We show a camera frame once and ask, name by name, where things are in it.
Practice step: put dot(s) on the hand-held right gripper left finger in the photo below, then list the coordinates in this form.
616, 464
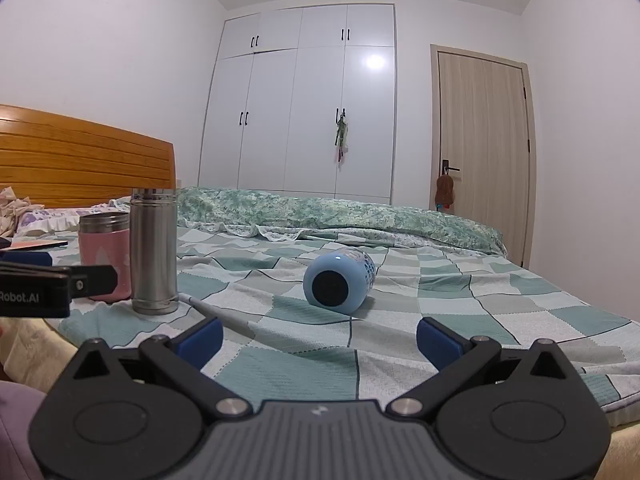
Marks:
202, 340

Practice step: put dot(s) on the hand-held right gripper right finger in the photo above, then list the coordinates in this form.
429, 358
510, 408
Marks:
437, 341

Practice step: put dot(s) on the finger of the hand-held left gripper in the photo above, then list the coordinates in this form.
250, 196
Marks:
95, 280
30, 258

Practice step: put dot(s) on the light blue cup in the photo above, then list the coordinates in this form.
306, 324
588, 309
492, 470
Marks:
352, 280

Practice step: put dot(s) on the pink cup with steel rim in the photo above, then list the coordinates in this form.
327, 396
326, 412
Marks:
102, 245

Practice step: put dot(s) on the purple floral pillow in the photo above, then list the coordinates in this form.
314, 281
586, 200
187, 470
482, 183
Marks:
55, 220

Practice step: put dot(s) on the crumpled cream cloth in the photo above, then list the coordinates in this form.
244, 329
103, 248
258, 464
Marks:
12, 210

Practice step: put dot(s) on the tall steel thermos flask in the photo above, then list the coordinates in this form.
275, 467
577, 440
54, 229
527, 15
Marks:
152, 250

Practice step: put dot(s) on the green checkered bed sheet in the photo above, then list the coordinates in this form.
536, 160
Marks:
310, 345

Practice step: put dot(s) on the wooden headboard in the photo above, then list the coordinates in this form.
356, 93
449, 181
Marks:
75, 160

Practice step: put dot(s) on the person's pink clothing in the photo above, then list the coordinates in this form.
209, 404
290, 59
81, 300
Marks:
17, 435

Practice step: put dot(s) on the green floral quilt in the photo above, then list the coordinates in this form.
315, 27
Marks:
350, 217

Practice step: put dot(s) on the light wooden door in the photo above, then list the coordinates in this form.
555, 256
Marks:
485, 160

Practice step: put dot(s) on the green hanging ornament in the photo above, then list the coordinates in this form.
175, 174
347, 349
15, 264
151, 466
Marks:
341, 137

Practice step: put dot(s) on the white wardrobe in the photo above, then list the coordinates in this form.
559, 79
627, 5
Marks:
300, 110

